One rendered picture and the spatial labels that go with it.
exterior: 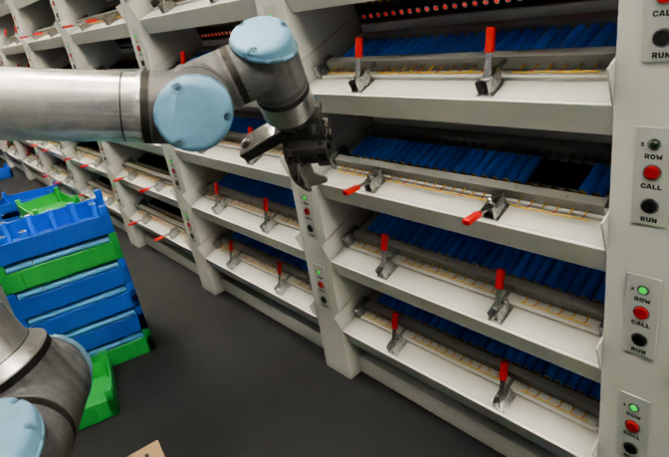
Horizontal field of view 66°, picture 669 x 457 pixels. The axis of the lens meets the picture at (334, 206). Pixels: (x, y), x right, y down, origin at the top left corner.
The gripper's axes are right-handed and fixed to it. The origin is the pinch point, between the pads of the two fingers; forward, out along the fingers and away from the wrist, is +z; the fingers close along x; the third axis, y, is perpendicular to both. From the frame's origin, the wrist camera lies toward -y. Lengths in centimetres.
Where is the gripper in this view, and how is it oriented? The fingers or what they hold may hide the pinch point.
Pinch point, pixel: (306, 179)
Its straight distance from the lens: 105.4
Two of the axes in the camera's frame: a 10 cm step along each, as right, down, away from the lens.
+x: 0.5, -8.4, 5.3
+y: 9.8, -0.6, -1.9
